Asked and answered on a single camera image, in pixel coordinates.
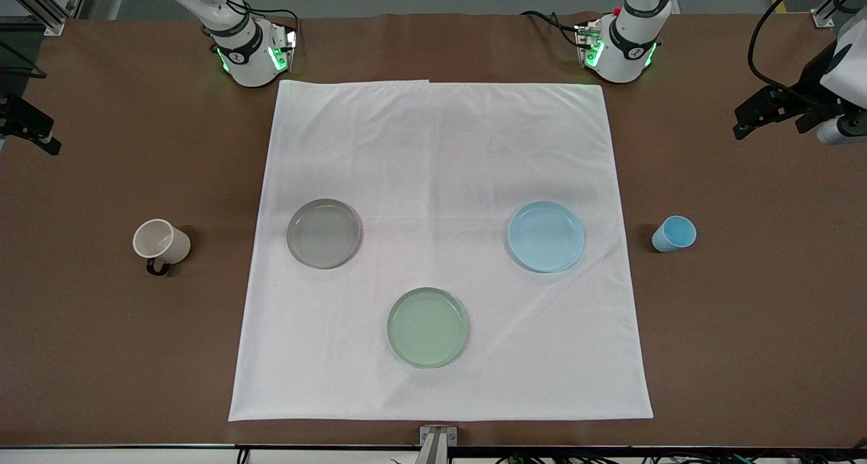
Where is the white mug black handle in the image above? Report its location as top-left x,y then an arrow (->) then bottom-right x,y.
132,218 -> 192,277

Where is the blue cup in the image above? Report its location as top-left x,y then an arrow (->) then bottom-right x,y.
651,215 -> 698,254

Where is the blue plate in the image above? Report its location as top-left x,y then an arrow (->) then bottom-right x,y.
507,201 -> 586,274

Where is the gray plate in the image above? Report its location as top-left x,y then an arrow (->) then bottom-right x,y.
286,198 -> 362,270

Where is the green plate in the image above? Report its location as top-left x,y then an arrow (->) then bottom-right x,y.
386,287 -> 470,369

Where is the white cloth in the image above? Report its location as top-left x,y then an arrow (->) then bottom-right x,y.
228,79 -> 654,423

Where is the black thin cable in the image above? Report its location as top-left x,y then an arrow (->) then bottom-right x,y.
0,39 -> 49,80

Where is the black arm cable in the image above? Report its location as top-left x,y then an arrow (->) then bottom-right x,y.
747,0 -> 822,102

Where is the aluminium frame profile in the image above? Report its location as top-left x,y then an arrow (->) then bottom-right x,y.
811,0 -> 855,29
0,0 -> 90,37

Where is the black base cable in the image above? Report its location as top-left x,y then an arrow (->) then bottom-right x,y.
200,0 -> 302,51
520,9 -> 591,49

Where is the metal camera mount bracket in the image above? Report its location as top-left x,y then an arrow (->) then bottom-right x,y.
414,425 -> 459,464

